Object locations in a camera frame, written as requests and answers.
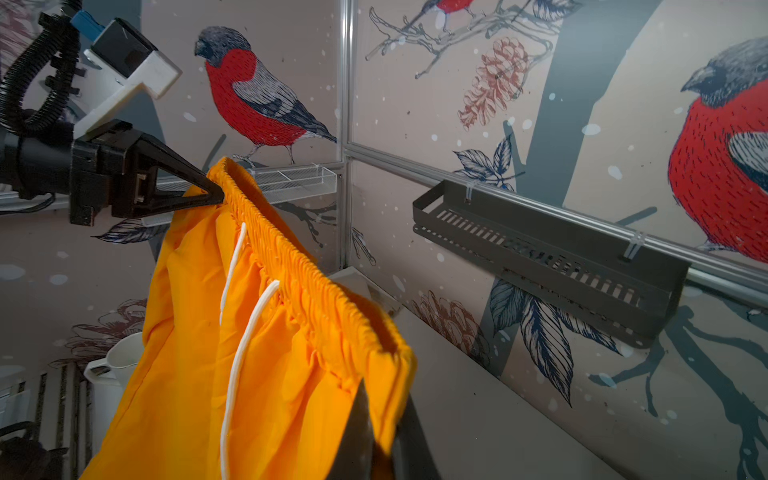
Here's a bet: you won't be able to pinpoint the aluminium frame corner post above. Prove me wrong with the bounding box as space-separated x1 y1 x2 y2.
337 0 356 270

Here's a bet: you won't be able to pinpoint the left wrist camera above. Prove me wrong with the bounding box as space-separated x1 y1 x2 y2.
70 10 182 138

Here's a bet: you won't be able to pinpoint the white wire mesh shelf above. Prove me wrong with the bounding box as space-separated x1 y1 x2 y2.
141 164 338 227

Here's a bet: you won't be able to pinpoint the orange shorts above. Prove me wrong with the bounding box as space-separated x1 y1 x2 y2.
83 158 417 479

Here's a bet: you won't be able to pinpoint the black corrugated cable conduit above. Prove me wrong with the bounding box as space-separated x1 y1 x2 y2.
0 0 82 136

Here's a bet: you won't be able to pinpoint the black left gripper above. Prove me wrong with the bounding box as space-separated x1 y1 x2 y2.
1 120 224 226

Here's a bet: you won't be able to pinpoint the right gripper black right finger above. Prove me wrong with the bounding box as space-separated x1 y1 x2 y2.
392 397 441 480

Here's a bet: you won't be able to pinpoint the white mug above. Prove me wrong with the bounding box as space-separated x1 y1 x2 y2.
84 331 144 454

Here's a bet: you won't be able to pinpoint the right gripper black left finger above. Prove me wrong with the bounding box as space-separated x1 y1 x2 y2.
326 381 375 480

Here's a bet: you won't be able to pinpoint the black hanging wire basket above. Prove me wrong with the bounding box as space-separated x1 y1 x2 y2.
412 181 690 348

